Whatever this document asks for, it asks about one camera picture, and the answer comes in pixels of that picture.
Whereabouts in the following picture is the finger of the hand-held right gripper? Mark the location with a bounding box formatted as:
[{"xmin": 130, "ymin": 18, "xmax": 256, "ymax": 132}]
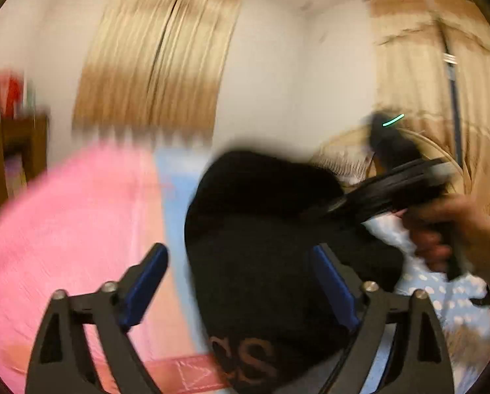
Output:
[{"xmin": 302, "ymin": 178, "xmax": 397, "ymax": 230}]

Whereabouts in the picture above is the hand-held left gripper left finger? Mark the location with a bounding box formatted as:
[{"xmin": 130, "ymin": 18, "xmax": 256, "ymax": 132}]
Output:
[{"xmin": 25, "ymin": 243, "xmax": 169, "ymax": 394}]

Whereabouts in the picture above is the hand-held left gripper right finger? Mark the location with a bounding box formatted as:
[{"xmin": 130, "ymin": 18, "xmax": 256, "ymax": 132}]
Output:
[{"xmin": 310, "ymin": 243, "xmax": 456, "ymax": 394}]

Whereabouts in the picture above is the black coat with fur collar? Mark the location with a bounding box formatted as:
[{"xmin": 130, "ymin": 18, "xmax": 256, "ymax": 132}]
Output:
[{"xmin": 185, "ymin": 150, "xmax": 407, "ymax": 394}]

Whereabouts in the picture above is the person's right hand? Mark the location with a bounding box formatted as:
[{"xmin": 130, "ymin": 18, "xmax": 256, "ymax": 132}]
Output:
[{"xmin": 400, "ymin": 194, "xmax": 490, "ymax": 275}]

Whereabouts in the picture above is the striped pillow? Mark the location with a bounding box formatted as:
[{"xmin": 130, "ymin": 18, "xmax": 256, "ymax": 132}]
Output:
[{"xmin": 311, "ymin": 155, "xmax": 374, "ymax": 183}]

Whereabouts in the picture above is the blue patterned bed sheet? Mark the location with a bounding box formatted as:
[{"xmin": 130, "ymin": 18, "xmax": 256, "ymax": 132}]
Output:
[{"xmin": 151, "ymin": 147, "xmax": 490, "ymax": 394}]

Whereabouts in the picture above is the long beige curtain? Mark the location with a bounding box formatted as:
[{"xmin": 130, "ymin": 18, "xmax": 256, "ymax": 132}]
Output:
[{"xmin": 365, "ymin": 0, "xmax": 490, "ymax": 224}]

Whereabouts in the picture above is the pink blanket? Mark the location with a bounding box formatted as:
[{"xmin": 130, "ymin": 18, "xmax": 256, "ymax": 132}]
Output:
[{"xmin": 0, "ymin": 139, "xmax": 239, "ymax": 394}]

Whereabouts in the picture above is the wooden desk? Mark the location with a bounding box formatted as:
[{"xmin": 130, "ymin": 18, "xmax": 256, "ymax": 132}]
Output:
[{"xmin": 0, "ymin": 114, "xmax": 51, "ymax": 223}]

